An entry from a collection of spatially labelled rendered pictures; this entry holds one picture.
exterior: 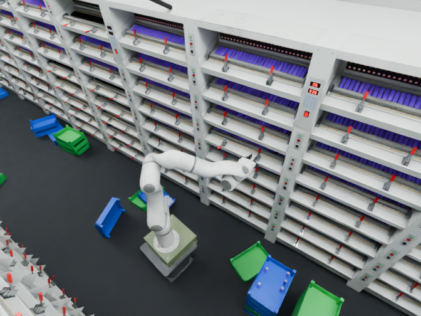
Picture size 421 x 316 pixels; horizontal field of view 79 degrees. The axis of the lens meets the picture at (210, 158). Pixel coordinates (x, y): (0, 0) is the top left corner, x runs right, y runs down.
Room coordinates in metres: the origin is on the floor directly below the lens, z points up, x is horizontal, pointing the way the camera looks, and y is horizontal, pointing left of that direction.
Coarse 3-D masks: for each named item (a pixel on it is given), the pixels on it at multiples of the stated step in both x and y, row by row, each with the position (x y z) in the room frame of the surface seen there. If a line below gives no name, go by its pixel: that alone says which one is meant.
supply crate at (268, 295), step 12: (264, 264) 0.69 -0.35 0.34; (276, 264) 0.69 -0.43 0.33; (264, 276) 0.62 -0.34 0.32; (276, 276) 0.61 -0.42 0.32; (288, 276) 0.61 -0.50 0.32; (252, 288) 0.54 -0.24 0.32; (264, 288) 0.54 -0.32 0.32; (276, 288) 0.54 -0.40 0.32; (252, 300) 0.47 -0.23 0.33; (264, 300) 0.47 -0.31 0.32; (276, 300) 0.47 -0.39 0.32; (276, 312) 0.38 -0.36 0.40
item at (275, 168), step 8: (208, 128) 1.45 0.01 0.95; (208, 136) 1.43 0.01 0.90; (216, 144) 1.35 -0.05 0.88; (232, 144) 1.32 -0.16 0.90; (240, 144) 1.31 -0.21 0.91; (232, 152) 1.27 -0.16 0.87; (240, 152) 1.25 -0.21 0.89; (248, 152) 1.24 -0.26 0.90; (256, 152) 1.23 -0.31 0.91; (264, 160) 1.16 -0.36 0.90; (272, 160) 1.15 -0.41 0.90; (264, 168) 1.13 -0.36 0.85; (272, 168) 1.10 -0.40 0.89; (280, 168) 1.09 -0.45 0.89
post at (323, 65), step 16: (336, 32) 1.18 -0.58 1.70; (320, 48) 1.04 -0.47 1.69; (336, 48) 1.01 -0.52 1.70; (320, 64) 1.03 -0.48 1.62; (336, 64) 1.06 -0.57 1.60; (320, 96) 1.00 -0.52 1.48; (304, 144) 1.00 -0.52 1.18; (288, 160) 1.04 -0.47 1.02; (288, 176) 1.02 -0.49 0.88; (288, 192) 1.01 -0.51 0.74; (272, 208) 1.05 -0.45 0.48; (272, 240) 1.01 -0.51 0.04
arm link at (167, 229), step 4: (164, 200) 0.96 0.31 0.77; (164, 204) 0.93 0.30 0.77; (168, 204) 0.96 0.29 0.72; (164, 208) 0.90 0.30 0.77; (168, 208) 0.95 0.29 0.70; (168, 212) 0.93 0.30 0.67; (168, 216) 0.91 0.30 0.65; (168, 220) 0.89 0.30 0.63; (168, 224) 0.87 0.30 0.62; (164, 228) 0.84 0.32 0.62; (168, 228) 0.85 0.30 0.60; (156, 232) 0.83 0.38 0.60; (160, 232) 0.82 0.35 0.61; (164, 232) 0.83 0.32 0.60; (168, 232) 0.84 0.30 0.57
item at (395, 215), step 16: (304, 176) 1.01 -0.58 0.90; (320, 176) 0.98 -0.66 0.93; (320, 192) 0.91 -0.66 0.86; (336, 192) 0.88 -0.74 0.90; (352, 192) 0.86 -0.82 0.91; (368, 192) 0.84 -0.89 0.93; (368, 208) 0.76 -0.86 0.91; (384, 208) 0.75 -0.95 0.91; (400, 208) 0.73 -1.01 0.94; (400, 224) 0.66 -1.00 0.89
